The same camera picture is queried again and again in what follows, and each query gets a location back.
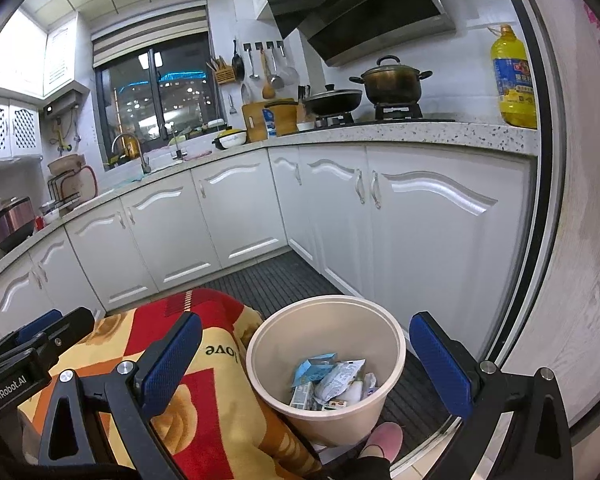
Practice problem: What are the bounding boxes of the red orange patterned blanket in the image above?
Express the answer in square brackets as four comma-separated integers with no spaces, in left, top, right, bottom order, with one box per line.
[17,287,326,480]

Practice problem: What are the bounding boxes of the black gas stove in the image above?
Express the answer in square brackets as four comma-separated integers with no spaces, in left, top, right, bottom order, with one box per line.
[300,102,456,126]

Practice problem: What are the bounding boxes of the black lidded wok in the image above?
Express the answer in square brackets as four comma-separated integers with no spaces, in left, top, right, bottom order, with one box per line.
[302,84,365,117]

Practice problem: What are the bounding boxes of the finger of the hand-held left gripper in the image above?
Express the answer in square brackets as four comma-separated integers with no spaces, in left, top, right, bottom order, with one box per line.
[30,308,96,361]
[17,310,65,346]

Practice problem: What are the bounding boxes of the cream plastic waste bin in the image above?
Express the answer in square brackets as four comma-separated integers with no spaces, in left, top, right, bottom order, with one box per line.
[246,295,407,448]

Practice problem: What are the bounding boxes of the black range hood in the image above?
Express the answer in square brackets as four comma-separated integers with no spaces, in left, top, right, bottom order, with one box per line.
[265,0,456,68]

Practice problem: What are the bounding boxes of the grey sliding door frame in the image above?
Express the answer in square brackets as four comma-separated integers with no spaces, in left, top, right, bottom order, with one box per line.
[500,0,600,436]

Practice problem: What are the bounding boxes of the copper rice cooker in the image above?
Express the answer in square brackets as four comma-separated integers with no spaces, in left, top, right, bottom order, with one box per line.
[0,196,37,253]

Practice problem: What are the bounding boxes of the white water heater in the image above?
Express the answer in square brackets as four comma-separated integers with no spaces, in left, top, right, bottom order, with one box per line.
[42,92,83,116]

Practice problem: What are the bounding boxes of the yellow cooking oil bottle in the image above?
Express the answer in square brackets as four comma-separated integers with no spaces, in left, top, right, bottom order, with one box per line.
[490,24,538,130]

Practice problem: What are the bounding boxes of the white plastic wrapper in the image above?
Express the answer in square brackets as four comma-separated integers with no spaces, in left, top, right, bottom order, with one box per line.
[314,360,367,402]

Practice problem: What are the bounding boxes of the dark lidded stock pot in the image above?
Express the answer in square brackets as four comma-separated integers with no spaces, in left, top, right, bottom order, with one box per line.
[349,55,433,106]

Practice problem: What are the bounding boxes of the dark kitchen window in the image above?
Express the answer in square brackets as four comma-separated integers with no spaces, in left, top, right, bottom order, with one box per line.
[95,30,221,153]

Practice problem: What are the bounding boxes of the small drinking water faucet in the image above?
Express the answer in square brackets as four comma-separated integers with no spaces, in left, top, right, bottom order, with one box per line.
[165,122,186,161]

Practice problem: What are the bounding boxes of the white base cabinets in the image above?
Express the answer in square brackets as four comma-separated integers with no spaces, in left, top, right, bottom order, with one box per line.
[0,142,538,351]

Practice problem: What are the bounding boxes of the black hanging frying pan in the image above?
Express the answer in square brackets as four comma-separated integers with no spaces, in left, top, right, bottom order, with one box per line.
[231,40,246,82]

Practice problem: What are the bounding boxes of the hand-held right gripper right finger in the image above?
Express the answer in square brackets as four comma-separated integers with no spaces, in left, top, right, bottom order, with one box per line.
[409,311,573,480]

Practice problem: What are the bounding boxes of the wooden cutting board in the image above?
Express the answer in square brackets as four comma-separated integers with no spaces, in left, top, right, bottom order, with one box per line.
[241,98,296,142]

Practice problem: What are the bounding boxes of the striped roller blind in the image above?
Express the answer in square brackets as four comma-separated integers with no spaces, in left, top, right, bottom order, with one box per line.
[91,1,211,68]

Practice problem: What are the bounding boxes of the blue snack packet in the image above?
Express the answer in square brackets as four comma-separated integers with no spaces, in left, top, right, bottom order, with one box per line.
[292,353,338,390]

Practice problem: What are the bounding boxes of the person's leg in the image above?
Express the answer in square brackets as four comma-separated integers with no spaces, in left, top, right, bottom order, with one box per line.
[325,455,396,480]

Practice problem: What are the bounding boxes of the white green milk carton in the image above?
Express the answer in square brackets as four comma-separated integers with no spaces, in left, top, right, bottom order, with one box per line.
[289,382,317,409]

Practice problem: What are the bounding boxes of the wooden spatula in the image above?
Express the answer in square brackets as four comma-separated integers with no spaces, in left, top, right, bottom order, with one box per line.
[261,51,277,100]

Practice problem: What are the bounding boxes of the yellow lidded casserole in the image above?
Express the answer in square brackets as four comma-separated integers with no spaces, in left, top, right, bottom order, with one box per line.
[214,128,249,151]

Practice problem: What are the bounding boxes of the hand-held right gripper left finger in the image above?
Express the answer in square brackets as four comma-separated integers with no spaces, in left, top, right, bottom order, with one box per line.
[37,311,203,480]

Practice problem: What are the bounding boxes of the beige basin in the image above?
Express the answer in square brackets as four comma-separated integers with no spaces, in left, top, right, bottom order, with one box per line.
[47,154,87,177]

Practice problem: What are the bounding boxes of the steel skimmer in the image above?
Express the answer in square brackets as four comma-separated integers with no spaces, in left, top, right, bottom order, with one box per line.
[270,51,285,90]

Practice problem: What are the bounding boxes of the yellow pipe valve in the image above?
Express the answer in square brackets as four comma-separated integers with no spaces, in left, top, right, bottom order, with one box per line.
[55,117,81,153]

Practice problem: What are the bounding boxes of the black dish rack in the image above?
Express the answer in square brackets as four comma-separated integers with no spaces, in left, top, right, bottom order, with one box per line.
[47,165,98,211]

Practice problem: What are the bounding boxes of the pink slipper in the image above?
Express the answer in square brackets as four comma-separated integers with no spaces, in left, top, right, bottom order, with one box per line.
[357,422,403,463]

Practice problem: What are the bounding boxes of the white lattice upper cabinets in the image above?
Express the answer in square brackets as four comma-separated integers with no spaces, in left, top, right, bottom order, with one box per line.
[0,12,91,163]

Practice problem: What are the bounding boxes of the wooden chopstick holder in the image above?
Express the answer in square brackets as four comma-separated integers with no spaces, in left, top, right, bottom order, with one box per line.
[206,56,237,85]

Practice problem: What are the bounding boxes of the tall curved kitchen faucet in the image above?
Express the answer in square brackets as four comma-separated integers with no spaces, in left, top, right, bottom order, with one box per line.
[111,133,152,175]

